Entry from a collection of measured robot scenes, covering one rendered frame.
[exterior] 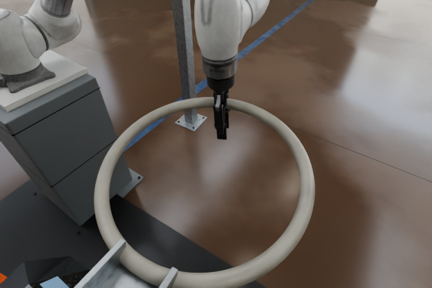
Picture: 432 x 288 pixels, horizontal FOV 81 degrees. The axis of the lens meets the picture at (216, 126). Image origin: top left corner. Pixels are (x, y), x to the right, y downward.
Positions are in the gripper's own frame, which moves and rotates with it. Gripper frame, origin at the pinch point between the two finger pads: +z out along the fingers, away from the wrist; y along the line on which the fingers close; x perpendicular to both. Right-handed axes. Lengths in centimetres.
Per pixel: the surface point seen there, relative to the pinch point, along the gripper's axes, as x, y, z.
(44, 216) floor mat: -109, 9, 81
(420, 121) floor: 147, -126, 103
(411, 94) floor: 154, -168, 106
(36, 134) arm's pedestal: -78, 0, 15
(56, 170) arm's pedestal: -80, 2, 37
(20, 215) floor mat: -123, 11, 81
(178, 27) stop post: -44, -94, 12
